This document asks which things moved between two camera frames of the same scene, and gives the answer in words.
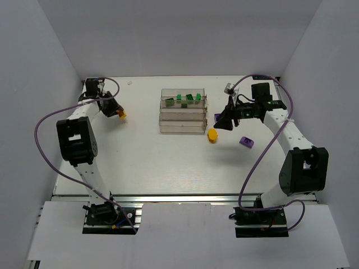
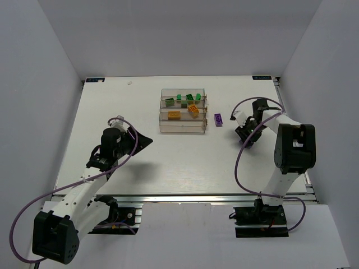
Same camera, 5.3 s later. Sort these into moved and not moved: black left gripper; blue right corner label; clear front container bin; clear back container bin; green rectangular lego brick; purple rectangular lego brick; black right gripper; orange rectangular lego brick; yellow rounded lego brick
Moved: orange rectangular lego brick; yellow rounded lego brick; black right gripper; black left gripper
Not moved: green rectangular lego brick; blue right corner label; clear back container bin; clear front container bin; purple rectangular lego brick
